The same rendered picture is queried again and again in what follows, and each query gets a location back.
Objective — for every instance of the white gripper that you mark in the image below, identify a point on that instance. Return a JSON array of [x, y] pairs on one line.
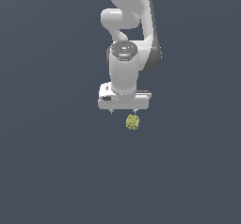
[[122, 101]]

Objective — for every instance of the small yellow-green object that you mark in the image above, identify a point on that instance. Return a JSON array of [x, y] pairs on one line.
[[132, 122]]

